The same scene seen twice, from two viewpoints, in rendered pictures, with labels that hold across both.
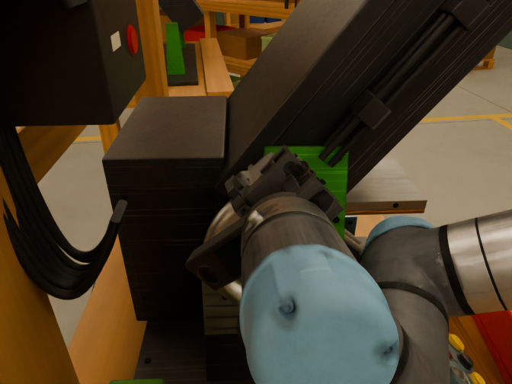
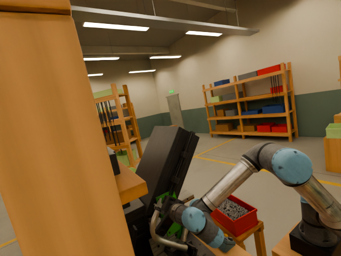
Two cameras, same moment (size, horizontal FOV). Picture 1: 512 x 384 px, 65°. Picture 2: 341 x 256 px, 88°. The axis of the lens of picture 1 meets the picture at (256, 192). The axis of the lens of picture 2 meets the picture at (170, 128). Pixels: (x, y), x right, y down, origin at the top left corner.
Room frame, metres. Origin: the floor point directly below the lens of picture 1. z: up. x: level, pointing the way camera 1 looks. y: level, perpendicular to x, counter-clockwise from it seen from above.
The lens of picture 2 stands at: (-0.37, 0.23, 1.75)
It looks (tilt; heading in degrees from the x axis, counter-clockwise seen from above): 8 degrees down; 334
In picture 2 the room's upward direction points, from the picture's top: 12 degrees counter-clockwise
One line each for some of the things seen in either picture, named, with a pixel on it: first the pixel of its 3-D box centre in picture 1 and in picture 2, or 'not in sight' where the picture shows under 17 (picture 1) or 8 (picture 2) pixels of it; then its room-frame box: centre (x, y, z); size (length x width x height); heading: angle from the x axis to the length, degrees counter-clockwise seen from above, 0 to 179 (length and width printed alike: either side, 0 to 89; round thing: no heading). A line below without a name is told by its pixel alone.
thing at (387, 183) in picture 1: (307, 187); (163, 204); (0.66, -0.10, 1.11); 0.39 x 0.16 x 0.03; 93
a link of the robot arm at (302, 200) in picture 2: not in sight; (316, 206); (0.07, -0.68, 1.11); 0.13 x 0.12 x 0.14; 159
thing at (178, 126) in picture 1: (184, 202); (128, 226); (0.68, 0.14, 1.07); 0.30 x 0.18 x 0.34; 3
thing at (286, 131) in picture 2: not in sight; (242, 107); (4.03, -4.78, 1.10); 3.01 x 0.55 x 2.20; 8
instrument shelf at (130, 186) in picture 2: not in sight; (89, 168); (0.56, 0.26, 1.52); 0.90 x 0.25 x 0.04; 3
